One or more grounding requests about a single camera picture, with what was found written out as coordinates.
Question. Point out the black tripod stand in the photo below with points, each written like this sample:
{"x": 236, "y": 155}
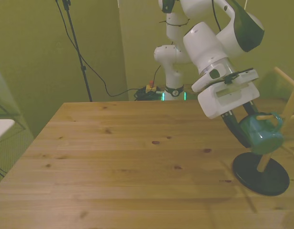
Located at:
{"x": 83, "y": 69}

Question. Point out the white board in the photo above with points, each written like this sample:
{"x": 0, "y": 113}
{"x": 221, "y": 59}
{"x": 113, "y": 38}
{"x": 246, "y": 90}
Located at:
{"x": 1, "y": 127}

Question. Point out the yellow emergency stop box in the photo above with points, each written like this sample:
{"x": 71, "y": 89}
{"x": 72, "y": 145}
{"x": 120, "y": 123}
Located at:
{"x": 150, "y": 88}

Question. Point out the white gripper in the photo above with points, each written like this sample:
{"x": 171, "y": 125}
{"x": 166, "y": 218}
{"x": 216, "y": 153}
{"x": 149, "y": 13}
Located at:
{"x": 223, "y": 105}

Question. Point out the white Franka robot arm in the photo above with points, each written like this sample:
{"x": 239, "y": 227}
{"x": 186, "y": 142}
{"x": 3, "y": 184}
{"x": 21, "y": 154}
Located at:
{"x": 202, "y": 43}

